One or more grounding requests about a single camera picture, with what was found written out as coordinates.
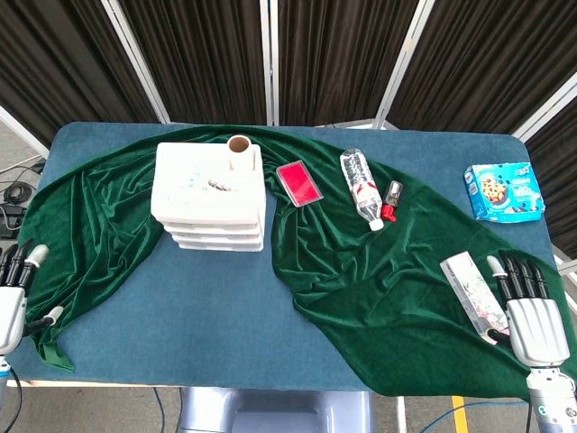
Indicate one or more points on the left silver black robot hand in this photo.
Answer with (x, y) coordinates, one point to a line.
(11, 311)

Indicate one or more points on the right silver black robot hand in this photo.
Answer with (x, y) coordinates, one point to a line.
(536, 329)

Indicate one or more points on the clear plastic drawer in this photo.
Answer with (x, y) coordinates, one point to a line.
(218, 238)
(212, 229)
(223, 246)

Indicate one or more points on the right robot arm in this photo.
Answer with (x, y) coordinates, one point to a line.
(552, 401)

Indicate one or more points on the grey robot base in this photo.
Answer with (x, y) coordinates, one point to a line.
(275, 410)

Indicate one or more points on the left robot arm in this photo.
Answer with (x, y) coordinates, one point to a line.
(2, 374)

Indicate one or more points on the white plastic drawer unit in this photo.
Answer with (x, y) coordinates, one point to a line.
(198, 205)

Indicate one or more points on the long white floral box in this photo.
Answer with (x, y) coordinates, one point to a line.
(473, 293)

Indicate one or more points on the black power adapter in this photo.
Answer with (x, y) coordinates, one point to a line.
(11, 218)

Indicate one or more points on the blue cookie box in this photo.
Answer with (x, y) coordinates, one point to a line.
(502, 194)

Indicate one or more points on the green velvet cloth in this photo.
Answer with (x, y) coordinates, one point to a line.
(360, 293)

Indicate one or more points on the small dark bottle red cap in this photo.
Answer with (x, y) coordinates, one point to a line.
(392, 198)

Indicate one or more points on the clear plastic water bottle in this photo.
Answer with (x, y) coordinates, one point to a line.
(360, 189)

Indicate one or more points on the white roll with cardboard core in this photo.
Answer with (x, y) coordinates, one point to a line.
(241, 160)

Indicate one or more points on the red ink pad case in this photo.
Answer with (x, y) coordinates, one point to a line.
(298, 182)

